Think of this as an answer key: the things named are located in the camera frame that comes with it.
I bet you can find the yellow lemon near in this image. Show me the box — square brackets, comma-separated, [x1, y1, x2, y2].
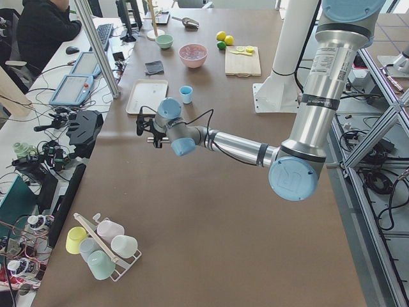
[216, 31, 226, 41]

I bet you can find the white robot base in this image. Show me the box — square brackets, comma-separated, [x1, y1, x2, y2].
[253, 0, 320, 113]

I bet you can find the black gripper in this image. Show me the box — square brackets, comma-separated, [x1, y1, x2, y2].
[136, 114, 164, 148]

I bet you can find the white upturned cup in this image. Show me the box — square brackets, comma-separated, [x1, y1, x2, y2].
[111, 235, 138, 258]

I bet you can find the light blue plastic cup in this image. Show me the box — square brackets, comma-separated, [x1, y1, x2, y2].
[179, 85, 193, 104]

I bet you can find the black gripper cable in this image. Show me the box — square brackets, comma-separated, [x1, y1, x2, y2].
[139, 106, 231, 161]

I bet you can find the black keyboard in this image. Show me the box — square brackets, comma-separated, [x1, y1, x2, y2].
[96, 24, 113, 51]

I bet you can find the grey folded cloth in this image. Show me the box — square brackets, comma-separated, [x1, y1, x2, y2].
[144, 60, 164, 75]

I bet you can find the steel ice scoop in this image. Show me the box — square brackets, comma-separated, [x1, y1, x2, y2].
[172, 16, 199, 30]

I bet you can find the pink bowl of ice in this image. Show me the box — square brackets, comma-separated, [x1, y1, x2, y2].
[178, 43, 208, 68]

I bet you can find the wooden cutting board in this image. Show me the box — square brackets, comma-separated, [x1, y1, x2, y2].
[225, 46, 261, 77]

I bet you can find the white wire cup rack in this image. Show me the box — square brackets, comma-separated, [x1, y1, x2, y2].
[73, 213, 143, 282]

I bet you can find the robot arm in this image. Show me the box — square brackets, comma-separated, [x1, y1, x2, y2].
[136, 1, 383, 201]

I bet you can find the grey upturned cup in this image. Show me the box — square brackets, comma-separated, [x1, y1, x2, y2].
[79, 237, 99, 262]

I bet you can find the green ceramic bowl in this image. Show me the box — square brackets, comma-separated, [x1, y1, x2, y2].
[155, 34, 173, 49]

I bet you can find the cream rabbit serving tray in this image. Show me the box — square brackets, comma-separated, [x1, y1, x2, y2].
[126, 79, 168, 114]

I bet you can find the green upturned cup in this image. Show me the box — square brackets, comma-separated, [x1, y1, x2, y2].
[87, 250, 115, 280]

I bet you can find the yellow upturned cup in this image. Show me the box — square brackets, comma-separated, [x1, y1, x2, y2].
[65, 226, 88, 255]

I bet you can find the seated person dark jacket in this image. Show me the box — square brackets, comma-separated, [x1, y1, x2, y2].
[17, 1, 82, 76]

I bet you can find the yellow plastic knife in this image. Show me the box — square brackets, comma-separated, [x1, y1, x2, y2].
[229, 50, 253, 56]

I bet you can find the green lime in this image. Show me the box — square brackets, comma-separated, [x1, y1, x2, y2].
[217, 41, 226, 51]

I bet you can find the pink upturned cup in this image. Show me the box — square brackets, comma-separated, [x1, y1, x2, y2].
[96, 219, 125, 244]

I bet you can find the yellow lemon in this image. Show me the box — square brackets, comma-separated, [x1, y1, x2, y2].
[224, 35, 235, 46]
[216, 31, 226, 41]

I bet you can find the blue teach pendant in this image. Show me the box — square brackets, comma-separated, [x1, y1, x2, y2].
[70, 52, 101, 77]
[49, 74, 94, 106]

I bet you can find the yellow lemon far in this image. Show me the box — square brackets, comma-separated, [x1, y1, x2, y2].
[224, 35, 235, 46]

